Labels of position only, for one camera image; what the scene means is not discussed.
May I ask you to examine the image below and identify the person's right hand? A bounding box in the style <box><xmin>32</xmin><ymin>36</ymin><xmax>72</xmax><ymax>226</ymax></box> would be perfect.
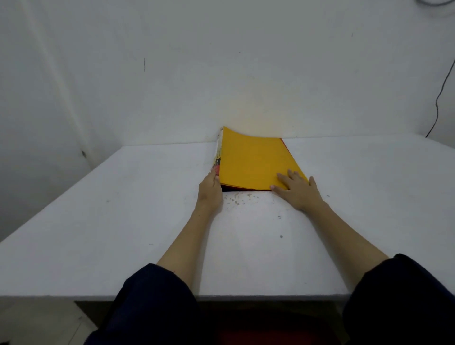
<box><xmin>270</xmin><ymin>169</ymin><xmax>326</xmax><ymax>214</ymax></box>

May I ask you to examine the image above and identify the person's dark blue left sleeve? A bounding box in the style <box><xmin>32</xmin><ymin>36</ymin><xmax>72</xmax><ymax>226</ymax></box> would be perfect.
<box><xmin>84</xmin><ymin>263</ymin><xmax>203</xmax><ymax>345</ymax></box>

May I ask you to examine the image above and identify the person's left forearm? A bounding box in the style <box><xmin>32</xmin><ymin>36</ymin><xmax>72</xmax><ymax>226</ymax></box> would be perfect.
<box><xmin>156</xmin><ymin>208</ymin><xmax>222</xmax><ymax>290</ymax></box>

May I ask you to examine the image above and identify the person's dark blue right sleeve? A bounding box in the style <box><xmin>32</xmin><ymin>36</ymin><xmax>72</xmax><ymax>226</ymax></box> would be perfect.
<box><xmin>342</xmin><ymin>253</ymin><xmax>455</xmax><ymax>345</ymax></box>

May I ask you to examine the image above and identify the yellow cover paper pad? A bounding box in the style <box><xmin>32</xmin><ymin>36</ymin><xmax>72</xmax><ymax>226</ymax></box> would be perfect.
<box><xmin>213</xmin><ymin>126</ymin><xmax>309</xmax><ymax>192</ymax></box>

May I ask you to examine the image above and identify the person's left hand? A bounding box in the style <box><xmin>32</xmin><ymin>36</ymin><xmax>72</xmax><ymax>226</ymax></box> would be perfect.
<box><xmin>195</xmin><ymin>168</ymin><xmax>224</xmax><ymax>215</ymax></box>

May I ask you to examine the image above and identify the thin black wall cable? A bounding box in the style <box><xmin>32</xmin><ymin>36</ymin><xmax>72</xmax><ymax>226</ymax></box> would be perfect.
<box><xmin>425</xmin><ymin>58</ymin><xmax>455</xmax><ymax>139</ymax></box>

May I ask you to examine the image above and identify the person's dark blue sleeve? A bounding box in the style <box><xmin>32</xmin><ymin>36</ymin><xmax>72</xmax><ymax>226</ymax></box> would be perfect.
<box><xmin>342</xmin><ymin>253</ymin><xmax>455</xmax><ymax>345</ymax></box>
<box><xmin>84</xmin><ymin>263</ymin><xmax>203</xmax><ymax>345</ymax></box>

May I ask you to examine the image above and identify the dark red seat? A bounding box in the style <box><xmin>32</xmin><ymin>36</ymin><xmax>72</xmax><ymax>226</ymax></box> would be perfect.
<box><xmin>204</xmin><ymin>309</ymin><xmax>342</xmax><ymax>345</ymax></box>

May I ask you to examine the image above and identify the person's right forearm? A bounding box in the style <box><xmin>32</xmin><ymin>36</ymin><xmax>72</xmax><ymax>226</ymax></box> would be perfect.
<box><xmin>302</xmin><ymin>201</ymin><xmax>390</xmax><ymax>293</ymax></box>

